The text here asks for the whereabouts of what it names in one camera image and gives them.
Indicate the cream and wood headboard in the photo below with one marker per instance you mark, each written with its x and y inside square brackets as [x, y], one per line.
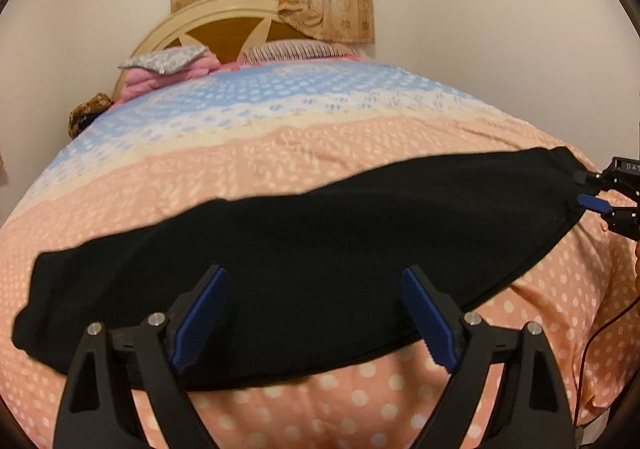
[225, 31]

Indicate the brown patterned cloth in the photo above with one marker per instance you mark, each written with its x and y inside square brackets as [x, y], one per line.
[90, 109]

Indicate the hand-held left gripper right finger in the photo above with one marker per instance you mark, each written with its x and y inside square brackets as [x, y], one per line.
[431, 324]

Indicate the pink folded blanket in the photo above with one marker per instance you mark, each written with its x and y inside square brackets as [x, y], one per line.
[145, 81]

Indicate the grey patterned pillow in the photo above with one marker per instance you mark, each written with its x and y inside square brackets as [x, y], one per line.
[165, 59]

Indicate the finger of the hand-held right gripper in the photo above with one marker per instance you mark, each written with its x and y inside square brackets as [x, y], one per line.
[602, 180]
[592, 202]

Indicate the black pants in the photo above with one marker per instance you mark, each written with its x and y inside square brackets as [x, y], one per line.
[300, 254]

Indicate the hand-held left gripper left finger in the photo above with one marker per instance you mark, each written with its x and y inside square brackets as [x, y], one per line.
[199, 321]

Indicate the striped pillow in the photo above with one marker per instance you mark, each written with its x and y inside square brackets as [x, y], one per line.
[290, 50]

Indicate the polka dot bedspread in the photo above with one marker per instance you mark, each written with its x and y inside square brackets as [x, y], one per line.
[300, 154]

